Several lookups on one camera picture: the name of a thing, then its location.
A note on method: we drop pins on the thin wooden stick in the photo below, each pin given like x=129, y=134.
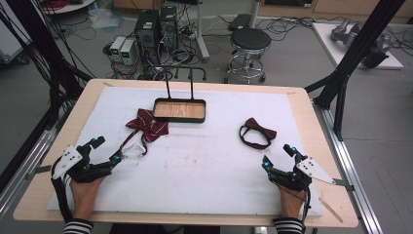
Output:
x=331, y=210

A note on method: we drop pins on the striped dark red bow tie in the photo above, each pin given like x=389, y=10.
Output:
x=147, y=126

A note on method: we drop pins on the white foam mat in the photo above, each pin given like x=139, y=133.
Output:
x=195, y=172

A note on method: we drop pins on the slim black computer tower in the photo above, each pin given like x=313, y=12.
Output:
x=168, y=26

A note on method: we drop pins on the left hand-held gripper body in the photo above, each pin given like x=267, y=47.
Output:
x=85, y=170

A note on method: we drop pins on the black rack with wooden tray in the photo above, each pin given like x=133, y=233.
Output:
x=179, y=110

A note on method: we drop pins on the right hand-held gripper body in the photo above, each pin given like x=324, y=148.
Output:
x=292, y=178

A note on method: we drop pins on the clear plastic bag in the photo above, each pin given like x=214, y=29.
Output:
x=104, y=19

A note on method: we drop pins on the black metal frame stand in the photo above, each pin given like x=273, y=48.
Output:
x=39, y=42
x=360, y=45

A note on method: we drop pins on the white floor board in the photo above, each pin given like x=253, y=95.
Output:
x=328, y=39

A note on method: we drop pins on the aluminium rail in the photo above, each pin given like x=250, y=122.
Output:
x=349, y=169
x=26, y=162

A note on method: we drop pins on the white round table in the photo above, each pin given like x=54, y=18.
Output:
x=69, y=7

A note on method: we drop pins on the person's right hand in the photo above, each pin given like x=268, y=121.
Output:
x=292, y=202

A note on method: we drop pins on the white power supply unit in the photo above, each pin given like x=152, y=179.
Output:
x=117, y=46
x=127, y=52

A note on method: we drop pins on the large black computer tower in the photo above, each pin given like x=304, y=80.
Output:
x=146, y=34

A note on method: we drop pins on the person's left hand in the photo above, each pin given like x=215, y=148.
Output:
x=85, y=195

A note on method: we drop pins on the plain dark red bow tie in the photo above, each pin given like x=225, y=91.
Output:
x=261, y=128

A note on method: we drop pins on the black round stool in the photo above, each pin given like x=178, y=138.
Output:
x=250, y=39

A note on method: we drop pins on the metal table bracket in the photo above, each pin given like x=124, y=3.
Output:
x=39, y=169
x=345, y=184

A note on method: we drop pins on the grey table leg post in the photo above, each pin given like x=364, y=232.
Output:
x=202, y=35

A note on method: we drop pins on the black power adapter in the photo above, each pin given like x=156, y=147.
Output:
x=239, y=22

